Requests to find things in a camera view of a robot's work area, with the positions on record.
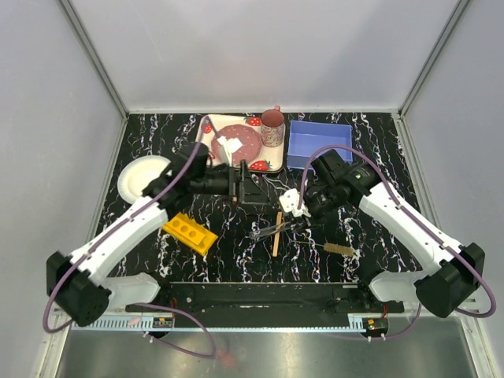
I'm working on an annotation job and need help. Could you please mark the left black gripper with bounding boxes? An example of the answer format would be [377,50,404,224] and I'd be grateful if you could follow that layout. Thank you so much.
[191,160,271,206]

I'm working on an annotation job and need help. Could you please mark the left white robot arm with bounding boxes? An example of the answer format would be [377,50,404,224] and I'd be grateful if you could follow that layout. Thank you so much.
[46,142,271,327]

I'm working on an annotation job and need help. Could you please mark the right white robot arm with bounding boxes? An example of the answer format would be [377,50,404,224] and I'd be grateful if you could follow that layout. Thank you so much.
[278,145,496,318]

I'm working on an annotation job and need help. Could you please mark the wooden test tube clamp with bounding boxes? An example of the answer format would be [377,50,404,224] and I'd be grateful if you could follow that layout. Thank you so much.
[272,212,284,258]

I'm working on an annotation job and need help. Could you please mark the metal crucible tongs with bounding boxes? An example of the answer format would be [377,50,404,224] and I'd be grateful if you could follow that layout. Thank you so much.
[262,175,290,196]

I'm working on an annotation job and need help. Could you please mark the strawberry pattern tray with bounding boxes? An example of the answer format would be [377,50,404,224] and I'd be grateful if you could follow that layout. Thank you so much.
[196,114,286,173]

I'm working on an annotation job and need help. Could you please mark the pink dotted plate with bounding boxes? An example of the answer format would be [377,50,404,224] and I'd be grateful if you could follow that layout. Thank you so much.
[219,124,262,165]

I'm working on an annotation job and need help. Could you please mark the test tube brush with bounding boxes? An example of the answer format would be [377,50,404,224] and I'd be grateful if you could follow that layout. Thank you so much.
[298,241,357,257]

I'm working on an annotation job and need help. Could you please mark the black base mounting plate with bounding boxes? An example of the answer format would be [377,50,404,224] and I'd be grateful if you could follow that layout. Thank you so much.
[151,283,405,328]

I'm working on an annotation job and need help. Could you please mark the pink floral mug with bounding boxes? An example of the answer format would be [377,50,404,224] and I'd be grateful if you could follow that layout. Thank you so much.
[260,106,285,147]

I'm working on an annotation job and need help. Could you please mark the blue plastic drawer box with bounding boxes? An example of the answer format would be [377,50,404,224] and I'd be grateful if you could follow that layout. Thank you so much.
[286,120,352,169]

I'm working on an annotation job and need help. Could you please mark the yellow test tube rack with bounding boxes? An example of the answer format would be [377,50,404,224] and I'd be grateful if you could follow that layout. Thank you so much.
[161,213,217,257]

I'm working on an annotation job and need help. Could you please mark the white paper plate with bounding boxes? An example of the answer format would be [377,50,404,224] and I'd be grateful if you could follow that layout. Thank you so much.
[117,155,170,204]

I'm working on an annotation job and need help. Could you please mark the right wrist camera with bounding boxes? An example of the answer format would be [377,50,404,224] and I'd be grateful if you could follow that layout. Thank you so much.
[279,188,311,218]

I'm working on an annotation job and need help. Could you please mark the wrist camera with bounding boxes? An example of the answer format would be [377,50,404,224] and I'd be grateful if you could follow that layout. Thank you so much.
[215,136,243,166]
[279,188,311,218]

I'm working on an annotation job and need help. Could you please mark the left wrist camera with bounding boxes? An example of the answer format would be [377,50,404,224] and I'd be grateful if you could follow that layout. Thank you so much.
[215,136,243,166]

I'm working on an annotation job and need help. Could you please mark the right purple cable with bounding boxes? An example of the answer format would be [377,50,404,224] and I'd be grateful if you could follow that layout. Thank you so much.
[297,144,497,343]

